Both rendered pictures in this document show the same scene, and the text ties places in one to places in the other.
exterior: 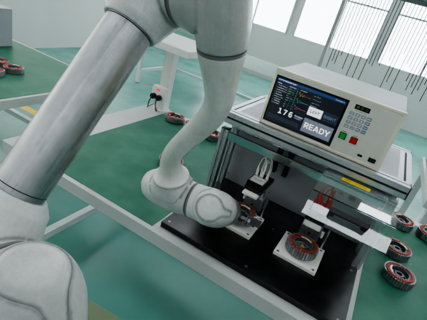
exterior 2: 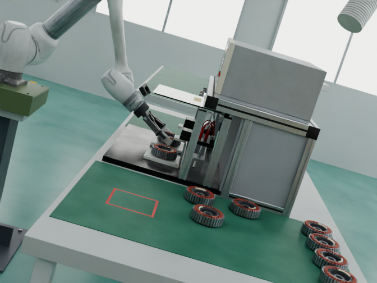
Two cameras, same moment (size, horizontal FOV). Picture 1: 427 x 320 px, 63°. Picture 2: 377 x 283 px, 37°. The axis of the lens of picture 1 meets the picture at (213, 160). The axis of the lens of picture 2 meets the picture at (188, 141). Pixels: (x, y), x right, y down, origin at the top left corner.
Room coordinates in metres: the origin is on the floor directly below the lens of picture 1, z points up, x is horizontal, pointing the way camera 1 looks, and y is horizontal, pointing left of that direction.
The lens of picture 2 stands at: (0.21, -2.53, 1.42)
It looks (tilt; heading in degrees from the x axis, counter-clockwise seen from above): 13 degrees down; 67
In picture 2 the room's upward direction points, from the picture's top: 17 degrees clockwise
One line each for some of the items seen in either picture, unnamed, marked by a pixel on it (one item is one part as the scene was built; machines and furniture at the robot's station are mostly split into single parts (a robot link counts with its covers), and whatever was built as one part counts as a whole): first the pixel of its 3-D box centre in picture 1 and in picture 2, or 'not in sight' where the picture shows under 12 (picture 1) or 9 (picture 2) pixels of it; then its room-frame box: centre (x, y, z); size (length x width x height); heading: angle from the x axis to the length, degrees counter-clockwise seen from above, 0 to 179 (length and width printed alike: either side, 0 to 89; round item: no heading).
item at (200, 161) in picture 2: (311, 228); (197, 162); (1.14, -0.43, 0.80); 0.08 x 0.05 x 0.06; 68
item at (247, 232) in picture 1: (239, 219); (168, 144); (1.10, -0.15, 0.78); 0.15 x 0.15 x 0.01; 68
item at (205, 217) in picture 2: not in sight; (207, 215); (1.02, -0.93, 0.77); 0.11 x 0.11 x 0.04
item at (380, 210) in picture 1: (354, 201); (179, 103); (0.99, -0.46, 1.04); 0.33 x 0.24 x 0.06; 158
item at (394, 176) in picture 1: (320, 136); (256, 103); (1.35, -0.38, 1.09); 0.68 x 0.44 x 0.05; 68
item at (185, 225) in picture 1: (268, 237); (167, 155); (1.07, -0.27, 0.76); 0.64 x 0.47 x 0.02; 68
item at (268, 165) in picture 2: not in sight; (267, 168); (1.31, -0.72, 0.91); 0.28 x 0.03 x 0.32; 158
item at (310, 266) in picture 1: (299, 251); (162, 157); (1.01, -0.38, 0.78); 0.15 x 0.15 x 0.01; 68
